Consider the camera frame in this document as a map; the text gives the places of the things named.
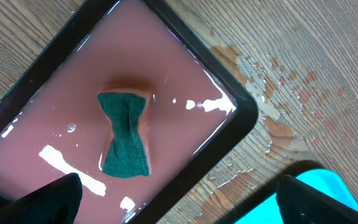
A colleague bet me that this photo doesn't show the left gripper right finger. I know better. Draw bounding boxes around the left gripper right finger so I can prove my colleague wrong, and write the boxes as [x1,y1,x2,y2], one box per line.
[276,175,358,224]

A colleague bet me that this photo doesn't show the black tray with red liquid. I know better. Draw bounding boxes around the black tray with red liquid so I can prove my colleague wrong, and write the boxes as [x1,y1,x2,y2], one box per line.
[0,0,258,223]

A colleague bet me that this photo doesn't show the green and pink sponge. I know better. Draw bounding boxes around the green and pink sponge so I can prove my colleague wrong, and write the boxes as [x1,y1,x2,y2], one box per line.
[97,89,152,179]

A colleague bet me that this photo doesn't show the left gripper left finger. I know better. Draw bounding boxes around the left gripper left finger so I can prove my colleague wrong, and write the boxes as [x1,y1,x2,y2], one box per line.
[0,173,83,224]

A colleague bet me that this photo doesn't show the teal plastic serving tray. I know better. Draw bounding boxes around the teal plastic serving tray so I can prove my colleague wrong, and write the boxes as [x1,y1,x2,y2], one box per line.
[234,169,358,224]

